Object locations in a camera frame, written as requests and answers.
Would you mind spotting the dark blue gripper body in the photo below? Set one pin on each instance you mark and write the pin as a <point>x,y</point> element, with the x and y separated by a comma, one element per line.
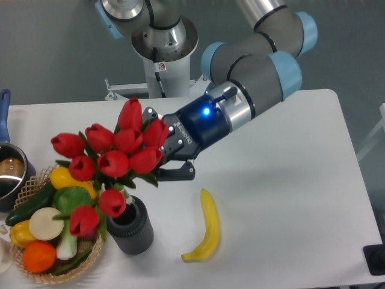
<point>196,126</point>

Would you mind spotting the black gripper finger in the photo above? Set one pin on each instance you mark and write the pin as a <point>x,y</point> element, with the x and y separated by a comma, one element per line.
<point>149,115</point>
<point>186,172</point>

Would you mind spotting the red tulip bouquet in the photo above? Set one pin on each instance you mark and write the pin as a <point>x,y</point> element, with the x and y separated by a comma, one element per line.
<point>107,161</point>

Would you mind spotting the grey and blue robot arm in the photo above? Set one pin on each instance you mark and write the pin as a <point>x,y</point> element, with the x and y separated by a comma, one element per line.
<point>248,77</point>

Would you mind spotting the dark grey ribbed vase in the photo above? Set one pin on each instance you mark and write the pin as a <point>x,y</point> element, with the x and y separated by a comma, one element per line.
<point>132,230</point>

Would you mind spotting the yellow banana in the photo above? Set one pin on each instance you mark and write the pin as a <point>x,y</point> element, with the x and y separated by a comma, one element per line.
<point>211,239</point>

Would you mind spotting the yellow squash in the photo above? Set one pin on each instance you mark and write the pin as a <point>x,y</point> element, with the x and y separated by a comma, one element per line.
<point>60,177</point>

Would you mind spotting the purple sweet potato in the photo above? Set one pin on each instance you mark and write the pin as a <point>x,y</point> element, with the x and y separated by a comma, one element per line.
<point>91,234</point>

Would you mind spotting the green bok choy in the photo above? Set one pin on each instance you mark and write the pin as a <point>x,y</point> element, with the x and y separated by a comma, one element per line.
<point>65,201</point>

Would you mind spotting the woven wicker basket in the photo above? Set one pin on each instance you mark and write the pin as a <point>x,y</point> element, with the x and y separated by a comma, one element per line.
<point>32,186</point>

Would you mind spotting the dark green cucumber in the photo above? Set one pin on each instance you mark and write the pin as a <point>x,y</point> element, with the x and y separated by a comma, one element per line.
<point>43,198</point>

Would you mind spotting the round beige bun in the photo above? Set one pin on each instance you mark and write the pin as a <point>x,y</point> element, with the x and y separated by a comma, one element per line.
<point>43,227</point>

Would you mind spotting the green bean pods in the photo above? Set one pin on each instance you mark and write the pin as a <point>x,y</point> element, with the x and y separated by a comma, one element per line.
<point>73,264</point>

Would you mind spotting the orange fruit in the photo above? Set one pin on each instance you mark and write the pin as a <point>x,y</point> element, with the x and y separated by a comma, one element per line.
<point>39,256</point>

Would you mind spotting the yellow bell pepper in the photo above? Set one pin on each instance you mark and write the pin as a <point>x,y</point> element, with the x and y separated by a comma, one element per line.
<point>20,234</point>

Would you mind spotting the white garlic piece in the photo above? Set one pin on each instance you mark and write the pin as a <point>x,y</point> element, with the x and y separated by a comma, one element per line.
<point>3,230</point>

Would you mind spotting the black device at edge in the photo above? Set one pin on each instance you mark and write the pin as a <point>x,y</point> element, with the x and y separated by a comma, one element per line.
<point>374,256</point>

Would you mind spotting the white metal base frame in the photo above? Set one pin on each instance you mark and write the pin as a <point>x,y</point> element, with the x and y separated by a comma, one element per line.
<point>132,88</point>

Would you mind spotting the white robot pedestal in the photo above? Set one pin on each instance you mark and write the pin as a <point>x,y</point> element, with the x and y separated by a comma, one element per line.
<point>166,57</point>

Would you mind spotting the blue handled saucepan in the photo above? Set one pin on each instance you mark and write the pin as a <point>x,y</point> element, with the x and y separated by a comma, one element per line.
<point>16,169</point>

